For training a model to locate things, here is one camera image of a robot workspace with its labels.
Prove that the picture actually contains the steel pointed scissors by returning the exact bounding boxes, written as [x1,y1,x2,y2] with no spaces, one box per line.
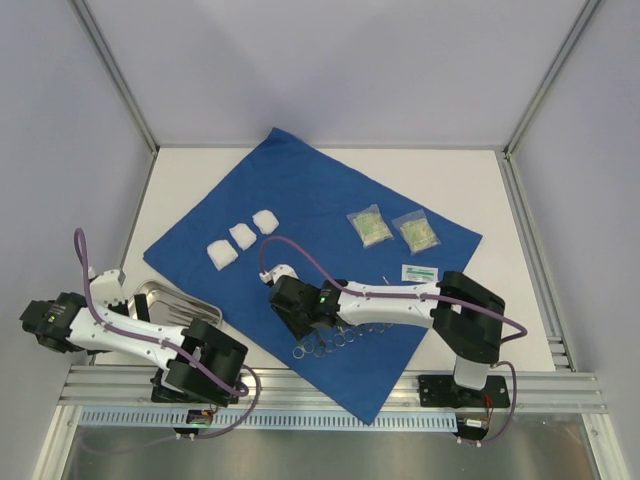
[333,330,348,347]

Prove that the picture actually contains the white gauze pad large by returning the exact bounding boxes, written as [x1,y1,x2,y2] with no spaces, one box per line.
[207,240,238,271]

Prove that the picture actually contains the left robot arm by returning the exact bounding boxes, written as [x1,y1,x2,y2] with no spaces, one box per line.
[19,293,249,407]

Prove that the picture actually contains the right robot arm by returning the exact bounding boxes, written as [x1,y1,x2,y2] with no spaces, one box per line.
[260,266,505,405]

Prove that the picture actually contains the blue surgical drape cloth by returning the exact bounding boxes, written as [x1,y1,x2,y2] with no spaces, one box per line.
[144,129,481,423]

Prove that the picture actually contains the stainless steel instrument tray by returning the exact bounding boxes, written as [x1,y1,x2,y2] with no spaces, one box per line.
[127,280,224,329]

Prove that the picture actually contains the green packet in plastic left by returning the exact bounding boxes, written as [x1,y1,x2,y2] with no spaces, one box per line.
[347,204,394,248]

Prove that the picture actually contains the green packet in plastic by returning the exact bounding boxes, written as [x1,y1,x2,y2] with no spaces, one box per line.
[347,204,394,248]
[392,209,440,254]

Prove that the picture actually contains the small white green sachet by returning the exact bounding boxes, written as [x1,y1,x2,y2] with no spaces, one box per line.
[401,264,439,283]

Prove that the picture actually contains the green packet in plastic right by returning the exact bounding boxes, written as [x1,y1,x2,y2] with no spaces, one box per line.
[392,209,440,254]

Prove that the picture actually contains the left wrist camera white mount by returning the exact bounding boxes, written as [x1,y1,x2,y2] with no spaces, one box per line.
[89,269,126,306]

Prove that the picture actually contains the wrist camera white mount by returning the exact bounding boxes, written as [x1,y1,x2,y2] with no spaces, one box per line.
[259,264,297,287]
[89,269,126,306]

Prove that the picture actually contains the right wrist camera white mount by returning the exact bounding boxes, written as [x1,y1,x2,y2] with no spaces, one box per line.
[259,264,297,287]

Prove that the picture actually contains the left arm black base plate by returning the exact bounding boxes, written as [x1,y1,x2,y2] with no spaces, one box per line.
[150,370,238,408]

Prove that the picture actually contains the slotted cable duct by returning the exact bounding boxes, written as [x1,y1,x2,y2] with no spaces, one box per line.
[79,407,457,433]

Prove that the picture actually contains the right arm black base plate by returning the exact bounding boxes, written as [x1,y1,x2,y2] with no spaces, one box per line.
[417,374,511,409]

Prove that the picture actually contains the aluminium front rail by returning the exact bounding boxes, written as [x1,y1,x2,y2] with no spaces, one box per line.
[58,365,608,414]

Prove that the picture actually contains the aluminium side rail right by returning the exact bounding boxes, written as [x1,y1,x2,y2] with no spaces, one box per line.
[498,151,576,372]

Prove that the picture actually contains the aluminium frame post left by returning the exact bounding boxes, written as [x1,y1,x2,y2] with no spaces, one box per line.
[68,0,159,158]

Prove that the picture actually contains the aluminium frame post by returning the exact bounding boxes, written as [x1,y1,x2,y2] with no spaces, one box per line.
[68,0,159,158]
[502,0,604,159]

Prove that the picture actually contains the aluminium frame post right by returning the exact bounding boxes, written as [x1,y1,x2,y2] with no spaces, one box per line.
[502,0,604,159]

